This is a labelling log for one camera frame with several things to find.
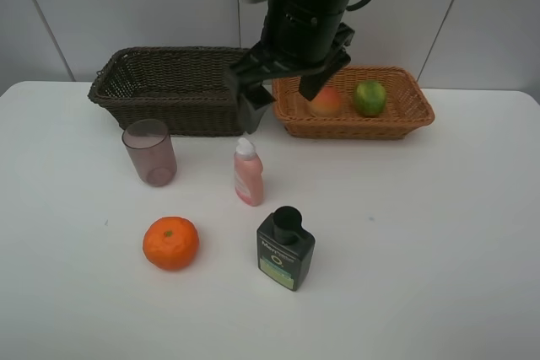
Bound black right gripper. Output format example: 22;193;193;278
224;0;354;134

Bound translucent purple plastic cup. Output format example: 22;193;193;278
121;119;177;187

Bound dark brown wicker basket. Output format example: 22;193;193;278
89;46;246;137

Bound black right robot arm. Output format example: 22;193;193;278
225;0;371;134

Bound green lime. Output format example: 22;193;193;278
352;80;386;117

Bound light orange wicker basket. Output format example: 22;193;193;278
272;66;435;140

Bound pink bottle white cap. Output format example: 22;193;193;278
234;137;264;207

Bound red yellow peach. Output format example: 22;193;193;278
308;86;343;117

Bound orange tangerine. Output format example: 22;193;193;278
142;217;200;271

